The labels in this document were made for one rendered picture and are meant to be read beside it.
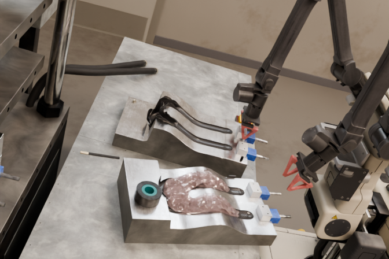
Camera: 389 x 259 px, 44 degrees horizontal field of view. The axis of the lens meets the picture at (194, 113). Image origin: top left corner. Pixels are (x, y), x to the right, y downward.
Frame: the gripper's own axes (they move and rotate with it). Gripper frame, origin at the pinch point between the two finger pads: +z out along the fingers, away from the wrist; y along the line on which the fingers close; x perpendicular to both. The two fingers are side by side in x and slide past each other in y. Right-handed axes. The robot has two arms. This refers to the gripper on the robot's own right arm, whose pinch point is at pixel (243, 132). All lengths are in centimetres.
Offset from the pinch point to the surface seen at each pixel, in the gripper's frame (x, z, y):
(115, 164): -45, 11, 27
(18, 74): -82, -14, 25
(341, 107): 129, 91, -223
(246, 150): 0.6, -0.9, 12.4
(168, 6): -46, 52, -237
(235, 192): -1.4, 5.9, 29.4
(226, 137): -6.7, 1.7, 4.1
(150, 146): -34.6, 6.1, 17.2
